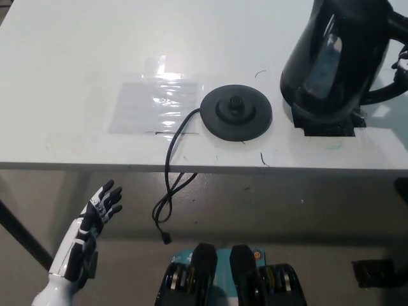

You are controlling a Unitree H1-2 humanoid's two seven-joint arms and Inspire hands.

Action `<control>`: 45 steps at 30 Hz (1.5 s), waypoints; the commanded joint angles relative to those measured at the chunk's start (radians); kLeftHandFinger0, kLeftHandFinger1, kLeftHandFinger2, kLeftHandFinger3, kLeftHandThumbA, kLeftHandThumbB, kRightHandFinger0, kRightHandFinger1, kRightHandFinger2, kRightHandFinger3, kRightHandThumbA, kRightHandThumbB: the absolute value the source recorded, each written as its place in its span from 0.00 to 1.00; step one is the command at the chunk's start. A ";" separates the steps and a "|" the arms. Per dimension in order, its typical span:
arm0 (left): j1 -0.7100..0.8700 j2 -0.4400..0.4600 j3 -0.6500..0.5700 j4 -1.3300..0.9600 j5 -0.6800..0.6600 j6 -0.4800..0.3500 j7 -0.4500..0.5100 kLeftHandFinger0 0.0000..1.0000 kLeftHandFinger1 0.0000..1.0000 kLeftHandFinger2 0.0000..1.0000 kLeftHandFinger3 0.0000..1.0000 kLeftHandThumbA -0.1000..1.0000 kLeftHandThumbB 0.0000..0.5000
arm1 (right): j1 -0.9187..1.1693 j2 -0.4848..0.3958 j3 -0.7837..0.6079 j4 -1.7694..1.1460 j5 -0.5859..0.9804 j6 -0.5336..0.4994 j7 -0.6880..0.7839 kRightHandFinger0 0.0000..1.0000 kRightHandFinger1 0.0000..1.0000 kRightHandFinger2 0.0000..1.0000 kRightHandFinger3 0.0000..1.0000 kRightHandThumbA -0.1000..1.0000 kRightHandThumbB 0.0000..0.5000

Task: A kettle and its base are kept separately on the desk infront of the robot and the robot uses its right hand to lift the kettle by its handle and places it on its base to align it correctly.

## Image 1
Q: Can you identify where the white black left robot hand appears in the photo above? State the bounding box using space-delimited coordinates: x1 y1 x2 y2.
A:
47 179 124 289

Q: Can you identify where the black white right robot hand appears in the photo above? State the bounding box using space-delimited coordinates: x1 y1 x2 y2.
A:
391 44 408 84

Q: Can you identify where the black electric kettle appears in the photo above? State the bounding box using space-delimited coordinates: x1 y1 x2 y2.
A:
279 0 408 121

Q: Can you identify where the round black kettle base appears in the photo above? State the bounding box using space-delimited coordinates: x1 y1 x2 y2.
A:
200 84 274 142

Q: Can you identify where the black table leg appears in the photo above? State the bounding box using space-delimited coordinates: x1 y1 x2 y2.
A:
0 183 54 272

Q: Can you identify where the black tape patch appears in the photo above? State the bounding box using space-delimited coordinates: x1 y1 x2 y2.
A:
290 103 366 138

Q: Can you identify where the clear plastic sheet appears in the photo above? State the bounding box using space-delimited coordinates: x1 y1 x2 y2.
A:
106 55 203 135

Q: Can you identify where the black power cable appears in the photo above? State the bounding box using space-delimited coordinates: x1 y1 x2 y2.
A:
152 107 203 246

